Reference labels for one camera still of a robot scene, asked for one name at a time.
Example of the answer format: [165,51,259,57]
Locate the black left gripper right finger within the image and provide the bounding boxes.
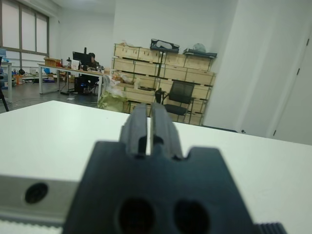
[150,102,183,160]

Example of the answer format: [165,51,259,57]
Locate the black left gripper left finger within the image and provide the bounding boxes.
[118,103,149,158]

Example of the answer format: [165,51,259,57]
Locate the open cardboard box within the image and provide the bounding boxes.
[43,57,60,67]

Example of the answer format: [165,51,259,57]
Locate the yellow-green plastic sack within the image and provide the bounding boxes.
[97,75,129,113]

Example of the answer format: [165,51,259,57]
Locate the black mesh office chair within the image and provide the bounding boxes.
[163,80,197,123]

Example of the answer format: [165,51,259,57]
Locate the stacked wooden crates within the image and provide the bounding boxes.
[111,43,217,126]

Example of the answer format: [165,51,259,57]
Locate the black computer tower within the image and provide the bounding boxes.
[74,76,86,94]

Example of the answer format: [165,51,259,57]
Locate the seated person at desk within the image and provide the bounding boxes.
[86,52,101,72]

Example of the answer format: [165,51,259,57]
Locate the flat black case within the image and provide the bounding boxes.
[183,48,218,59]

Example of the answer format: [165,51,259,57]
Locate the black open case white lining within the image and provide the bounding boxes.
[150,38,180,53]

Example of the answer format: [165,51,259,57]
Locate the grey crumpled bag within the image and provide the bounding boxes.
[192,43,208,53]

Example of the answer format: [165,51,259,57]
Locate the black computer monitor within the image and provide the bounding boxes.
[72,47,92,70]

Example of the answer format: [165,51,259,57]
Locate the white-legged office desk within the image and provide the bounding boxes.
[37,63,105,103]

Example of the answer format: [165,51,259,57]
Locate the white door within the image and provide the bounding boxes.
[265,31,312,145]

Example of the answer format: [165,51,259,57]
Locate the window with brown frame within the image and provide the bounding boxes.
[0,0,51,56]

